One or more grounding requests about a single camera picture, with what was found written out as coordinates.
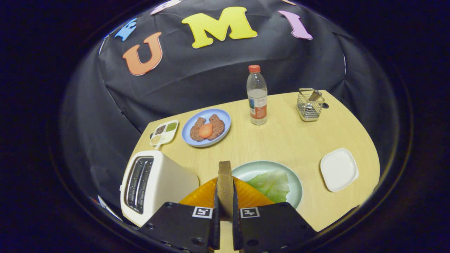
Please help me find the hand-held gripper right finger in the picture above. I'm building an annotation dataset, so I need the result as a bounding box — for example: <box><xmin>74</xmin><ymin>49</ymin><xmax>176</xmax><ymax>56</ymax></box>
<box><xmin>232</xmin><ymin>177</ymin><xmax>319</xmax><ymax>253</ymax></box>

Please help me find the white divided seasoning tray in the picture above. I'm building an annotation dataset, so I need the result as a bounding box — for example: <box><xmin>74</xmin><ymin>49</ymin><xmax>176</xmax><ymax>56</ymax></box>
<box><xmin>149</xmin><ymin>119</ymin><xmax>179</xmax><ymax>147</ymax></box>

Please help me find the red tomato slice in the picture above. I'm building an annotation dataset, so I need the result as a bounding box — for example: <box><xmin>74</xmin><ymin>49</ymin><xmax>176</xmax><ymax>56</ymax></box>
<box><xmin>199</xmin><ymin>122</ymin><xmax>213</xmax><ymax>139</ymax></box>

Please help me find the cream white toaster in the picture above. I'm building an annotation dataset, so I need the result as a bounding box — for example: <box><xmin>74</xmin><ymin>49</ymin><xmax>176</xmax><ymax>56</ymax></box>
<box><xmin>120</xmin><ymin>150</ymin><xmax>200</xmax><ymax>227</ymax></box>

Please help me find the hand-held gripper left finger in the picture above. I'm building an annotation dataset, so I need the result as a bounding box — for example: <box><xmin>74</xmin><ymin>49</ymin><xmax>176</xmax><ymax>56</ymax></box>
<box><xmin>139</xmin><ymin>177</ymin><xmax>221</xmax><ymax>253</ymax></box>

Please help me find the green lettuce leaf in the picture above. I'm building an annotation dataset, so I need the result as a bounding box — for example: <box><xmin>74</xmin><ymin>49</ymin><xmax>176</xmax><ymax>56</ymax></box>
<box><xmin>246</xmin><ymin>170</ymin><xmax>290</xmax><ymax>204</ymax></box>

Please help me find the pale green round plate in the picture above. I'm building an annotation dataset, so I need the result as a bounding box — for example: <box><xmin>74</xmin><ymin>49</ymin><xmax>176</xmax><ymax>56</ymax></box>
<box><xmin>231</xmin><ymin>161</ymin><xmax>303</xmax><ymax>209</ymax></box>

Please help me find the clear bottle with red cap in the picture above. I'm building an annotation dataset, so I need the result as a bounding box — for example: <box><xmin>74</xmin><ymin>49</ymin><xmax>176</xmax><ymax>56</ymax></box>
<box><xmin>246</xmin><ymin>65</ymin><xmax>268</xmax><ymax>125</ymax></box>

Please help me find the metal wire basket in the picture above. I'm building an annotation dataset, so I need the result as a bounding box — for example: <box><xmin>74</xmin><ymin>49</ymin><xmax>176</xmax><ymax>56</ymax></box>
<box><xmin>296</xmin><ymin>88</ymin><xmax>325</xmax><ymax>122</ymax></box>

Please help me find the white square plate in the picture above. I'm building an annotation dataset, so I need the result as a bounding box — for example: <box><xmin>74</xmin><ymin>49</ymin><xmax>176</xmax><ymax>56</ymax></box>
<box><xmin>320</xmin><ymin>148</ymin><xmax>359</xmax><ymax>193</ymax></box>

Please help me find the brown meat patty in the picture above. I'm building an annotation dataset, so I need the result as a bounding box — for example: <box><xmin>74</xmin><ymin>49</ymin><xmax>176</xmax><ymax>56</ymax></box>
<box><xmin>208</xmin><ymin>114</ymin><xmax>225</xmax><ymax>140</ymax></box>
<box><xmin>190</xmin><ymin>117</ymin><xmax>206</xmax><ymax>142</ymax></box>

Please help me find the brown bread slice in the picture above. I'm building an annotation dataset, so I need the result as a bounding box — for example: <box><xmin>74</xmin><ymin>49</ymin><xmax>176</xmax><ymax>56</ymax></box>
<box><xmin>217</xmin><ymin>161</ymin><xmax>235</xmax><ymax>221</ymax></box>

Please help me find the blue round plate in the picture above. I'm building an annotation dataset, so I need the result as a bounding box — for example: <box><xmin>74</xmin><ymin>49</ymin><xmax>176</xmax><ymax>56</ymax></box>
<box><xmin>181</xmin><ymin>108</ymin><xmax>232</xmax><ymax>148</ymax></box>

